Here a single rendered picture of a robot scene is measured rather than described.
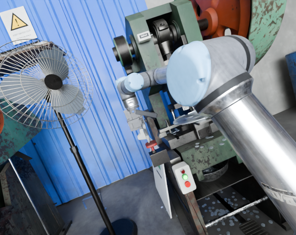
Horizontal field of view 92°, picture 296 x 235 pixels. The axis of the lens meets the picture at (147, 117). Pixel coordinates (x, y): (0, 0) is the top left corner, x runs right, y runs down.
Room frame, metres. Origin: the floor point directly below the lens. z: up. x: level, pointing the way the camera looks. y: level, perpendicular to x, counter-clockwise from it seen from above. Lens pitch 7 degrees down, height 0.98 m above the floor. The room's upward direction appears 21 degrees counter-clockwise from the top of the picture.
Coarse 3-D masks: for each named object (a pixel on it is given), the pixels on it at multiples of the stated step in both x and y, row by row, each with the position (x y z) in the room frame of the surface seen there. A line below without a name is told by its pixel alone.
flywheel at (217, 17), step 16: (192, 0) 1.16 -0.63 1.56; (208, 0) 1.00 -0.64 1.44; (224, 0) 0.88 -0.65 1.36; (240, 0) 0.74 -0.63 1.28; (208, 16) 0.99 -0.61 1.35; (224, 16) 0.91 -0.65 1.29; (240, 16) 0.77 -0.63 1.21; (208, 32) 1.04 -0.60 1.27; (224, 32) 0.98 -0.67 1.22; (240, 32) 0.79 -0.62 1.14
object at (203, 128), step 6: (204, 120) 0.72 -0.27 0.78; (210, 120) 0.72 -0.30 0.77; (192, 126) 0.86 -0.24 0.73; (198, 126) 0.83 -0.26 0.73; (204, 126) 0.84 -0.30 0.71; (210, 126) 0.85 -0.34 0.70; (198, 132) 0.83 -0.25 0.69; (204, 132) 0.84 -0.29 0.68; (210, 132) 0.84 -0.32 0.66; (198, 138) 0.84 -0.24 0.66
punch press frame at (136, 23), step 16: (176, 0) 0.96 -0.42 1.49; (128, 16) 0.93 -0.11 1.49; (144, 16) 0.88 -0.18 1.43; (160, 16) 0.97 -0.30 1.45; (176, 16) 0.93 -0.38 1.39; (192, 16) 0.90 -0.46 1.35; (128, 32) 1.01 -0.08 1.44; (176, 32) 0.96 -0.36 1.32; (192, 32) 0.90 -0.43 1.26; (144, 48) 0.87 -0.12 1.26; (144, 64) 0.87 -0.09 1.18; (160, 64) 0.88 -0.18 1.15; (144, 96) 1.44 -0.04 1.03; (160, 96) 1.18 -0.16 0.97; (160, 112) 1.17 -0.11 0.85; (160, 128) 1.17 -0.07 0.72; (192, 144) 0.82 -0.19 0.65; (208, 144) 0.77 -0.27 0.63; (224, 144) 0.78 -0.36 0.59; (192, 160) 0.76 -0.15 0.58; (208, 160) 0.77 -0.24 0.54; (240, 160) 0.79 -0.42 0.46; (240, 208) 0.77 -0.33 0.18; (208, 224) 0.75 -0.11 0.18
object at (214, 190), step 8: (232, 168) 0.96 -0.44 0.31; (240, 168) 0.93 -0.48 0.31; (224, 176) 0.91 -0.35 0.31; (232, 176) 0.88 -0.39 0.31; (240, 176) 0.86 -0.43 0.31; (248, 176) 0.83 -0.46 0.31; (200, 184) 0.92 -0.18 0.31; (208, 184) 0.89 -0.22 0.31; (216, 184) 0.87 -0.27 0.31; (224, 184) 0.84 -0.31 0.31; (232, 184) 0.82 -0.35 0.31; (200, 192) 0.85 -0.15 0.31; (208, 192) 0.83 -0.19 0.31
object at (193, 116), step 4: (192, 112) 1.02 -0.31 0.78; (196, 112) 0.97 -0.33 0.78; (180, 116) 1.02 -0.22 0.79; (184, 116) 1.00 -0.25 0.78; (188, 116) 0.92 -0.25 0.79; (192, 116) 0.88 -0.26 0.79; (196, 116) 0.84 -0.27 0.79; (200, 116) 0.82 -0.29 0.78; (204, 116) 0.80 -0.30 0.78; (176, 120) 0.96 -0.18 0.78; (180, 120) 0.91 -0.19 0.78; (184, 120) 0.88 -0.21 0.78; (188, 120) 0.84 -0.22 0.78; (192, 120) 0.80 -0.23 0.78; (196, 120) 0.75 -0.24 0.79; (176, 124) 0.85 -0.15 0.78; (180, 124) 0.81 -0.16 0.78
